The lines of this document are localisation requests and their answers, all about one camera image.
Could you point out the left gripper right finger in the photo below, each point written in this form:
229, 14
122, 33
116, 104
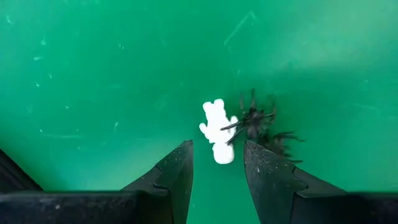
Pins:
270, 186

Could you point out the black plastic spider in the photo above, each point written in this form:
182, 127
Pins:
253, 119
278, 143

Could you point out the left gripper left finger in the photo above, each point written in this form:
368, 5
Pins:
168, 193

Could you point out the white plastic skeleton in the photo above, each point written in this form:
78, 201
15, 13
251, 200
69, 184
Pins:
216, 124

